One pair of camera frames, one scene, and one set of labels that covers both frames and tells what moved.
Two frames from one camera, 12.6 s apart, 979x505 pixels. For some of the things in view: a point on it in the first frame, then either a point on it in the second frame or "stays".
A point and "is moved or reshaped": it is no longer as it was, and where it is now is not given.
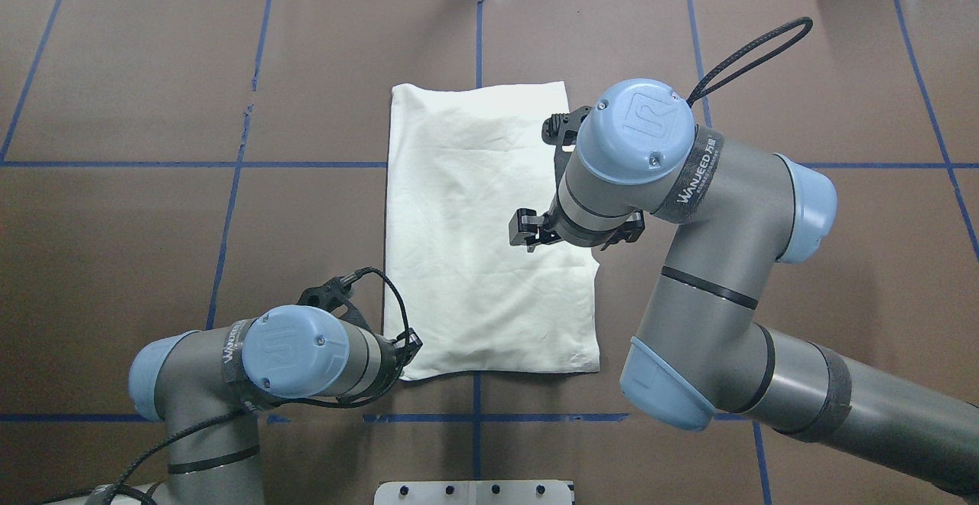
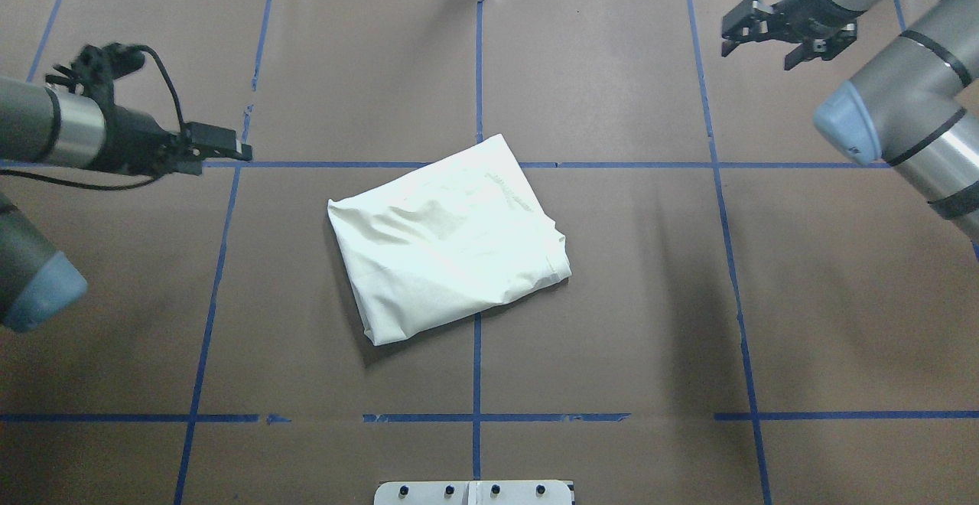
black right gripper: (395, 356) -> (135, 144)
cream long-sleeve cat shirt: (460, 161) is moved or reshaped
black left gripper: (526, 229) -> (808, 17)
